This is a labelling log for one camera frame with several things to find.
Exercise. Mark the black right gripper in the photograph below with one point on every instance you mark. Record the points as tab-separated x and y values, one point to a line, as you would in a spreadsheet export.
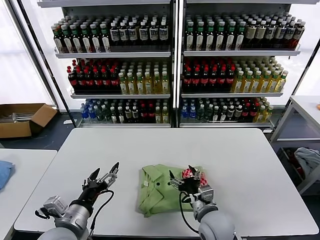
190	185

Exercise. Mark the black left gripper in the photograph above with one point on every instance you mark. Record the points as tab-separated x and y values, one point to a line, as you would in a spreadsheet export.
95	190

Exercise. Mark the green polo shirt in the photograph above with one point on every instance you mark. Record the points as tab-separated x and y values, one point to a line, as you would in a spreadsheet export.
155	190

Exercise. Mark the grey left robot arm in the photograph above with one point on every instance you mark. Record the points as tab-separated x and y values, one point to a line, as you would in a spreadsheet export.
75	215

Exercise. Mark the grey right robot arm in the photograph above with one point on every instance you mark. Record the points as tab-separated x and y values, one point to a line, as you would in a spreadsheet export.
215	225

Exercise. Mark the dark bottle white cap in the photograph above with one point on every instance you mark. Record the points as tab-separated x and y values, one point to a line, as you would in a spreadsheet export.
121	115
223	115
215	115
128	115
135	115
114	115

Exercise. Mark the dark green drink bottle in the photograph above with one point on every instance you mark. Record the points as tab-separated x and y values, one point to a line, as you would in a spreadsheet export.
100	114
107	114
208	114
200	114

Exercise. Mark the blue drink bottle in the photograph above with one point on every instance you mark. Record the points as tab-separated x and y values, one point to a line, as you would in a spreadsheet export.
92	112
84	112
192	112
184	112

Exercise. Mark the white paper scrap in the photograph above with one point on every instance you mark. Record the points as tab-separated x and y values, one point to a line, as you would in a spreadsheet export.
67	122

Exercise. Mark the yellow drink bottle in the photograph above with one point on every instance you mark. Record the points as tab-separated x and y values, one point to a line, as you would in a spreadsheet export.
268	113
238	82
274	82
148	83
140	83
123	83
260	114
158	115
282	81
165	83
256	82
265	82
165	115
247	82
131	83
157	83

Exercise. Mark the cola bottle red cap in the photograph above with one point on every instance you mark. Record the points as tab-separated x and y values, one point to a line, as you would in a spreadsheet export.
231	79
97	81
213	79
222	79
143	114
205	79
246	112
72	81
80	81
253	112
151	114
88	81
196	79
115	81
105	81
187	79

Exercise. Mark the blue folded cloth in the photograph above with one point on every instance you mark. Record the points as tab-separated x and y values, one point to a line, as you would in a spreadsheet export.
5	172

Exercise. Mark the open cardboard box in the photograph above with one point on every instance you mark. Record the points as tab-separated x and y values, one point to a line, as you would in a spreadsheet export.
15	130

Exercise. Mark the clear plastic packets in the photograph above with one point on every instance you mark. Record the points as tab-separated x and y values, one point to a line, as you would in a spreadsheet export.
21	117

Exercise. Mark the red item under table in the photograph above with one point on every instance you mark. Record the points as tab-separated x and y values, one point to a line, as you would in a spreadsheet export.
298	170

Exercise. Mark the grey metal drinks shelf rack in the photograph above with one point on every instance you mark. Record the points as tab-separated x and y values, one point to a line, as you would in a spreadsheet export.
112	55
237	53

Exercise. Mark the pale blue crumpled cloth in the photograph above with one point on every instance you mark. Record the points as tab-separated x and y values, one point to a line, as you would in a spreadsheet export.
310	160

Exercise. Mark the dark bottle green cap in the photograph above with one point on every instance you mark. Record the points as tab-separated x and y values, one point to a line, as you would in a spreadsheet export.
210	36
67	39
230	36
58	39
200	36
86	38
76	38
96	38
190	36
240	36
105	38
220	36

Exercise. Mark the dark bottle blue white label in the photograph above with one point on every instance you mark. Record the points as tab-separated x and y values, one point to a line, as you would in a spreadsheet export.
132	34
153	34
114	34
289	35
270	34
280	35
298	35
123	34
163	34
143	34

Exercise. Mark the dark bottle beige label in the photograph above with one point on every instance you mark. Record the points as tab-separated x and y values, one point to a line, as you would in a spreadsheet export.
250	34
260	34

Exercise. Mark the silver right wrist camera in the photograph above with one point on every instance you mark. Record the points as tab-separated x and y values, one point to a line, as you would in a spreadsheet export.
207	193

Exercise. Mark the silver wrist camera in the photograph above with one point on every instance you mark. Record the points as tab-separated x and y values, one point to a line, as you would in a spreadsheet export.
207	193
53	206

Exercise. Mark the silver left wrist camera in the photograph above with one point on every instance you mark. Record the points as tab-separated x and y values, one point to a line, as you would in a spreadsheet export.
53	206

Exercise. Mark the black slanted frame pole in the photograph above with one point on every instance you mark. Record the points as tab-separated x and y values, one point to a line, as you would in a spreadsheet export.
48	67
304	75

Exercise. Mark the grey metal frame table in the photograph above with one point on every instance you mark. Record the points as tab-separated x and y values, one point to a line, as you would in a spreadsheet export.
300	139

